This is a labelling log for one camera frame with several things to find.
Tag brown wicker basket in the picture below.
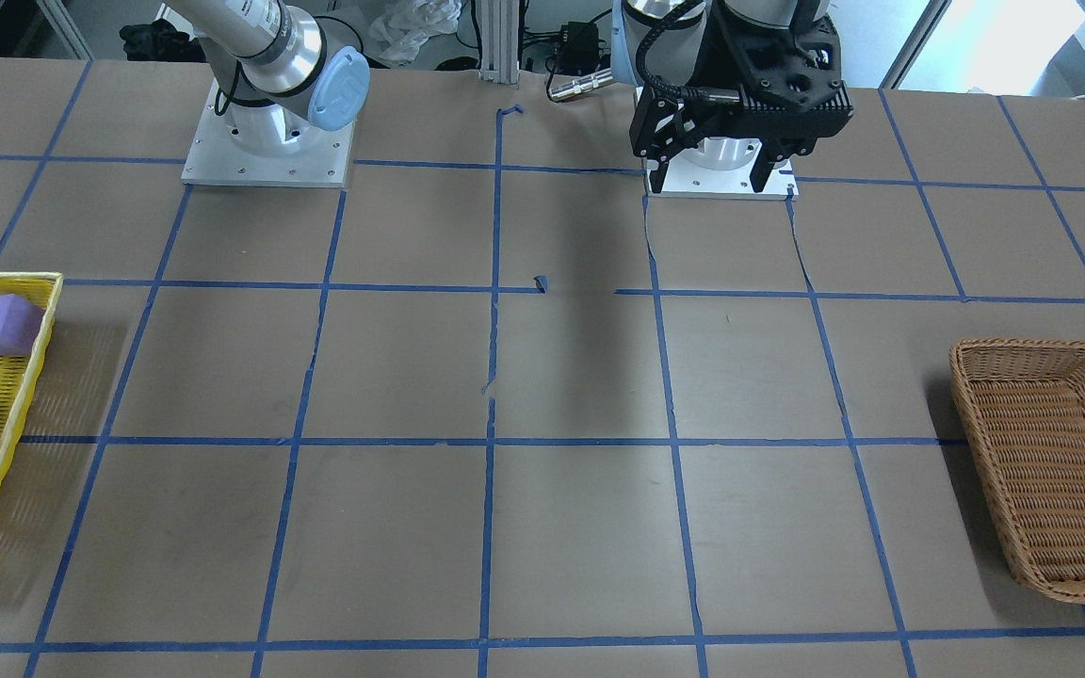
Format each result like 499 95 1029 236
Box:
948 338 1085 604

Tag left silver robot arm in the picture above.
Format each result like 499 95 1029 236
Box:
612 1 855 199

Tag aluminium frame post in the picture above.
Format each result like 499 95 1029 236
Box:
471 1 522 87

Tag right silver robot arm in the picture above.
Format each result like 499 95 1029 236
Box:
167 1 373 155

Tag black cloth bundle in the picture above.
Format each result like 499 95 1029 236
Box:
118 20 207 63

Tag purple sponge block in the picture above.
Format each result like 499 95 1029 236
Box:
0 295 44 357

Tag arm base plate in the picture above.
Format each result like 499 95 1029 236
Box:
642 137 800 201
181 82 357 189

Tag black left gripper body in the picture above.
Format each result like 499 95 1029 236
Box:
674 20 855 138

